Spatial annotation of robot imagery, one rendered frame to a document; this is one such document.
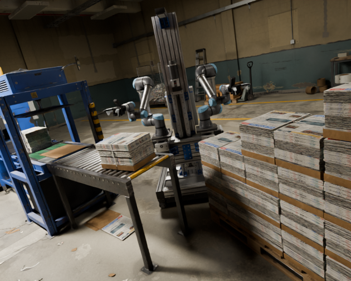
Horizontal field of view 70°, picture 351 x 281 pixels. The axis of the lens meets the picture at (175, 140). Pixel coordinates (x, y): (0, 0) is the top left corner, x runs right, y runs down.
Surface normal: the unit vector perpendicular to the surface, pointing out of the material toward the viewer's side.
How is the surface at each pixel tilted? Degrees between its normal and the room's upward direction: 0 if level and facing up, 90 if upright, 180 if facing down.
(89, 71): 90
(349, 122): 90
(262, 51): 90
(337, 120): 90
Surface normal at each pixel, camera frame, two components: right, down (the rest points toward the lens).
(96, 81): 0.76, 0.04
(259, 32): -0.62, 0.34
